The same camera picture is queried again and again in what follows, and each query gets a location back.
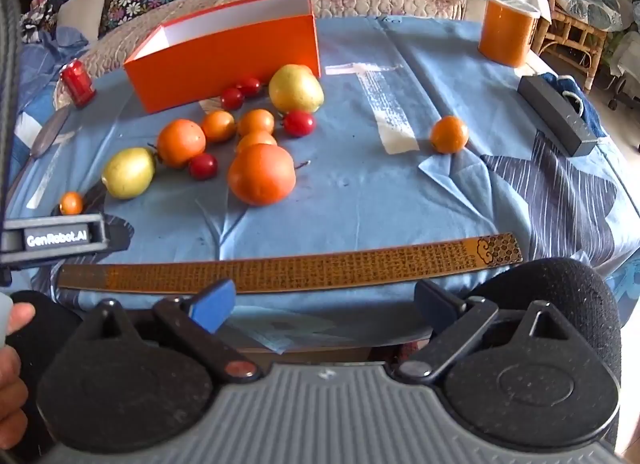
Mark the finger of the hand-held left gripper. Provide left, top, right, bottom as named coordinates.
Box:
left=102, top=216, right=136, bottom=253
left=82, top=182, right=109, bottom=215

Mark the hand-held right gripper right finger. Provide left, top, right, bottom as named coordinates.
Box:
left=397, top=279, right=576, bottom=385

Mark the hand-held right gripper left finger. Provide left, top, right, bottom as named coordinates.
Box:
left=80, top=279, right=263, bottom=385

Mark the tiny orange tomato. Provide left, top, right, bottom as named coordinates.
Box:
left=59, top=191, right=85, bottom=216

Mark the small orange tomato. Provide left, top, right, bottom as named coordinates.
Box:
left=201, top=110, right=237, bottom=143
left=430, top=116, right=470, bottom=155
left=236, top=130, right=278, bottom=155
left=237, top=108, right=276, bottom=137

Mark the orange cardboard box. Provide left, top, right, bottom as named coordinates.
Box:
left=123, top=0, right=322, bottom=114

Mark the large yellow pear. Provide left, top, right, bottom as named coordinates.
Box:
left=268, top=64, right=325, bottom=114

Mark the person's left hand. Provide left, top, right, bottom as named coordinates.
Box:
left=0, top=301, right=37, bottom=450

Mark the small yellow pear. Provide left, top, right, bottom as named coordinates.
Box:
left=101, top=147, right=157, bottom=201

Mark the grey metal knife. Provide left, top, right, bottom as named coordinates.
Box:
left=27, top=106, right=72, bottom=161

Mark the medium orange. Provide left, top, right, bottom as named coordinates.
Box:
left=156, top=119, right=207, bottom=169

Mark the red cherry tomato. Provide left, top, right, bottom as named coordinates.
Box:
left=283, top=110, right=317, bottom=137
left=220, top=87, right=246, bottom=111
left=188, top=153, right=219, bottom=180
left=236, top=76, right=263, bottom=98

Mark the red can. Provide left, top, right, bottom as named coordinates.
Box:
left=60, top=58, right=97, bottom=108

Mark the crumpled blue cloth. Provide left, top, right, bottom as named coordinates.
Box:
left=20, top=26, right=93, bottom=94

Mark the white pillow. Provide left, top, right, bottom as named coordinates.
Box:
left=57, top=0, right=110, bottom=42

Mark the black white floral cloth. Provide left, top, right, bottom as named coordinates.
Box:
left=30, top=0, right=60, bottom=20

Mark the long black box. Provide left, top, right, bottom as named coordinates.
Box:
left=516, top=74, right=599, bottom=157

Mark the dark blue cloth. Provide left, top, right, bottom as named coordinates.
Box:
left=540, top=72, right=608, bottom=137

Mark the orange jar with white lid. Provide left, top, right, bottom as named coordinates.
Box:
left=477, top=0, right=542, bottom=68

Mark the rattan chair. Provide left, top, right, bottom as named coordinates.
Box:
left=520, top=0, right=626, bottom=94

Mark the office chair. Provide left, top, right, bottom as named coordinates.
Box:
left=600, top=26, right=640, bottom=112

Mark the grey braided strap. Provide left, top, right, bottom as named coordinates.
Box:
left=0, top=0, right=23, bottom=215

